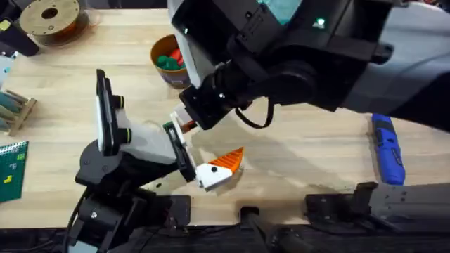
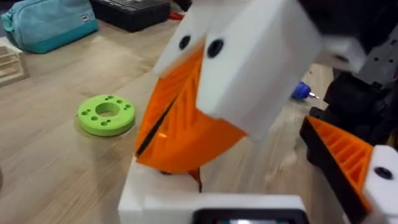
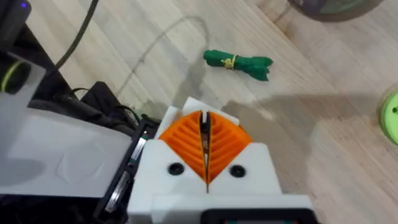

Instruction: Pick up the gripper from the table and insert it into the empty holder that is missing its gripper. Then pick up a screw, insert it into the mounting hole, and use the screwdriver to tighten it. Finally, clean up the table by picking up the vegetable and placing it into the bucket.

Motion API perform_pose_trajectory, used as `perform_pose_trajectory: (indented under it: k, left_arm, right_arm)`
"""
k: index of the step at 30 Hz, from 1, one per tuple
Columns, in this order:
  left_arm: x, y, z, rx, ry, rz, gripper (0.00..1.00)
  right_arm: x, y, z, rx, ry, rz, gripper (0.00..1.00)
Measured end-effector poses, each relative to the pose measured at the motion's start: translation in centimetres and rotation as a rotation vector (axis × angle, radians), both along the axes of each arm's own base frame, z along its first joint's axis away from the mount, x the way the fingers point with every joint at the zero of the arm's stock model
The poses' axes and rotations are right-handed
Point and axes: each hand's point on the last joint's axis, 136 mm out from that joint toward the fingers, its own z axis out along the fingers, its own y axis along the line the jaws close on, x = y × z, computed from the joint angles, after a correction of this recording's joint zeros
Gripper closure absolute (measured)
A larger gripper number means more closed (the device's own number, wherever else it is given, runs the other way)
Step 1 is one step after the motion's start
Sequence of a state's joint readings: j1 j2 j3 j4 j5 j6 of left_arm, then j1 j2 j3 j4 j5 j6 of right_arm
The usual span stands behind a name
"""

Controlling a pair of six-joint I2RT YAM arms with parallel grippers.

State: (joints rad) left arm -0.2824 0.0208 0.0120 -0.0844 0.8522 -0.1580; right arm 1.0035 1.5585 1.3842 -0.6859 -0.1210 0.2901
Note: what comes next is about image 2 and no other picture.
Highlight white orange left gripper right finger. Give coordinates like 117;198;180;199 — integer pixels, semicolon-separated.
299;115;398;224

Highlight bare white left gripper left finger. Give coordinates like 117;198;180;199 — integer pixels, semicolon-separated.
118;157;202;224

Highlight finger of the white orange right gripper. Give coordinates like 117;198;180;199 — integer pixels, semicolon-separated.
134;0;219;156
136;0;323;175

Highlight blue electric screwdriver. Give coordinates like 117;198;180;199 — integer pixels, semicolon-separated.
290;81;320;101

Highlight green disc with holes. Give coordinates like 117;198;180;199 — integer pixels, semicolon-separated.
76;94;136;138

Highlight black tool box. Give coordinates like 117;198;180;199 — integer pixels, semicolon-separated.
89;0;172;33

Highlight teal zip bag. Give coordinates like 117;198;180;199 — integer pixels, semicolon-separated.
1;0;100;54

